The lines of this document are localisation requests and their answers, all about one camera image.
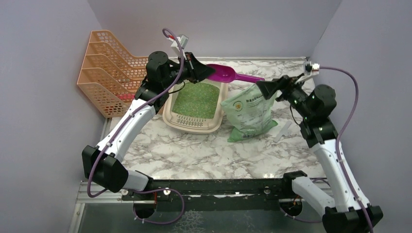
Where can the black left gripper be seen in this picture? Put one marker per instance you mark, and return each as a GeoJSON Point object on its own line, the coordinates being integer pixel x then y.
{"type": "Point", "coordinates": [197, 71]}

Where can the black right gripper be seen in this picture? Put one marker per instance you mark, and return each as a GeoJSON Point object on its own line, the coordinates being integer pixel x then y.
{"type": "Point", "coordinates": [285, 84]}

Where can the purple plastic litter scoop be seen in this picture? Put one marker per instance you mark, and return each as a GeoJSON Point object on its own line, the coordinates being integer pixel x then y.
{"type": "Point", "coordinates": [226, 74]}

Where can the green litter bag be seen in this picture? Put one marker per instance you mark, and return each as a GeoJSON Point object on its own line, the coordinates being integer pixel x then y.
{"type": "Point", "coordinates": [249, 113]}

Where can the beige plastic litter box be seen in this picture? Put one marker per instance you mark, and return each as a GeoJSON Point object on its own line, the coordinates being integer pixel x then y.
{"type": "Point", "coordinates": [190, 124]}

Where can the white bag sealing clip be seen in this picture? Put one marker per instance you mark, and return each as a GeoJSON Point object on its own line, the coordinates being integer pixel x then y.
{"type": "Point", "coordinates": [284, 132]}

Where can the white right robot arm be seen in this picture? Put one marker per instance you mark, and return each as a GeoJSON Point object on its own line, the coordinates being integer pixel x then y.
{"type": "Point", "coordinates": [348, 210]}

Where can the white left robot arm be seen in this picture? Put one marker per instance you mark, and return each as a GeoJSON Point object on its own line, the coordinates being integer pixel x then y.
{"type": "Point", "coordinates": [103, 163]}

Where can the green litter pellets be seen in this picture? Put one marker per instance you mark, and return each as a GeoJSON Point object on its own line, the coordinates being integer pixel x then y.
{"type": "Point", "coordinates": [197, 100]}

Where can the orange mesh file rack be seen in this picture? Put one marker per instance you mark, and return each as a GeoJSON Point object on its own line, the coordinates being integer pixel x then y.
{"type": "Point", "coordinates": [110, 75]}

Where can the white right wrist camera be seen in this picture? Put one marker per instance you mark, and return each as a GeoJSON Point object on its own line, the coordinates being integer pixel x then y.
{"type": "Point", "coordinates": [310, 69]}

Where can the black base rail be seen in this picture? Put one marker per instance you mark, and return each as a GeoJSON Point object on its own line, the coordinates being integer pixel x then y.
{"type": "Point", "coordinates": [270, 194]}

